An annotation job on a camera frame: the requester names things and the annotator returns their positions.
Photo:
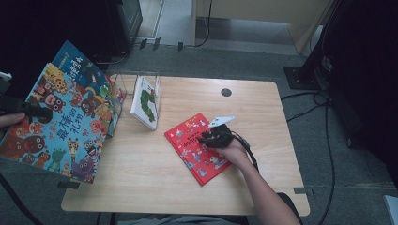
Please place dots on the dark round table grommet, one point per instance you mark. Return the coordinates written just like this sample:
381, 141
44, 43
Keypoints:
226, 92

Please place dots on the dark curtain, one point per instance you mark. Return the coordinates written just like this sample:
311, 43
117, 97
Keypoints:
31, 31
369, 78

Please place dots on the white caterpillar picture book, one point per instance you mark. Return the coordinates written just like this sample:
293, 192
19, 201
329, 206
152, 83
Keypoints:
145, 103

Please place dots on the black tape strip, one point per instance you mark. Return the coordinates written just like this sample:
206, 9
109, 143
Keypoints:
143, 43
180, 46
156, 43
69, 185

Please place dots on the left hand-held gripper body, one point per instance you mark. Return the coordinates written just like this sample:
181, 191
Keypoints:
9, 104

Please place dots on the person's left hand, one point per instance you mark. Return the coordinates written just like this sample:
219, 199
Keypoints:
11, 118

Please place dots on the black cabinet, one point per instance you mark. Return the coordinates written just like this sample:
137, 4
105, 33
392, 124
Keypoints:
125, 25

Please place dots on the black metal stand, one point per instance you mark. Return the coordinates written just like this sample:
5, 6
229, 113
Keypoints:
300, 78

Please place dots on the light blue animal picture book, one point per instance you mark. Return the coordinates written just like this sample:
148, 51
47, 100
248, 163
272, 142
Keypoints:
62, 137

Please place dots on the beige wooden cabinet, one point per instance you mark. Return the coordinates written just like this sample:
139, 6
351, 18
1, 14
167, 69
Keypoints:
250, 9

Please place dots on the clear acrylic book rack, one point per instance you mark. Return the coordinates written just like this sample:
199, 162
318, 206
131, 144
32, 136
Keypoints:
125, 81

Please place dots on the red picture book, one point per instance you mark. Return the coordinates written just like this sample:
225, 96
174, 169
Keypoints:
191, 150

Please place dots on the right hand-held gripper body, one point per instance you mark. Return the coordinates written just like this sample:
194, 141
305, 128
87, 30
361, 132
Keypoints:
222, 137

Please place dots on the pale grey panel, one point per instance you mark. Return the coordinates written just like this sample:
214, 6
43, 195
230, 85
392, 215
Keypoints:
391, 209

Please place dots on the person's right hand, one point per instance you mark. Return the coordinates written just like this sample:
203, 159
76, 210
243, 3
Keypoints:
234, 154

